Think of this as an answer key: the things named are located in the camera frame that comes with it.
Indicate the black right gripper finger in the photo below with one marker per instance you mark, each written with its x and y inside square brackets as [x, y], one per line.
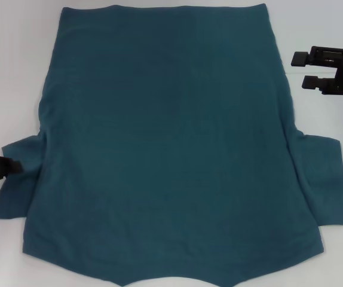
[300, 59]
[310, 82]

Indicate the blue short-sleeved shirt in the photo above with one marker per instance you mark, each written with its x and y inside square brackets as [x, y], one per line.
[171, 134]

